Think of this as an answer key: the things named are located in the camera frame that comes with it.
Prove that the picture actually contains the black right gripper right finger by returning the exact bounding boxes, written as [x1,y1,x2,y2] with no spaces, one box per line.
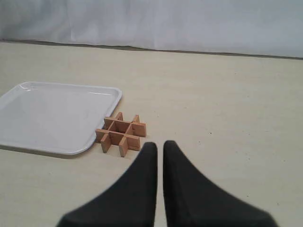
[163,140,277,227]

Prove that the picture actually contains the notched wooden piece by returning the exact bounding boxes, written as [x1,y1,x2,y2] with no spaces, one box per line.
[104,117,147,137]
[95,129,141,153]
[118,115,141,157]
[96,112,123,153]

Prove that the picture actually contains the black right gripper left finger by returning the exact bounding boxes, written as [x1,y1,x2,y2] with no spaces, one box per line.
[57,142,158,227]

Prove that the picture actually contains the white backdrop cloth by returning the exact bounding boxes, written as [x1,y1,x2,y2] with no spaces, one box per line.
[0,0,303,58]

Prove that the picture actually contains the white plastic tray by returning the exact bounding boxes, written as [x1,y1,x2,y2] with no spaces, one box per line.
[0,82,122,155]

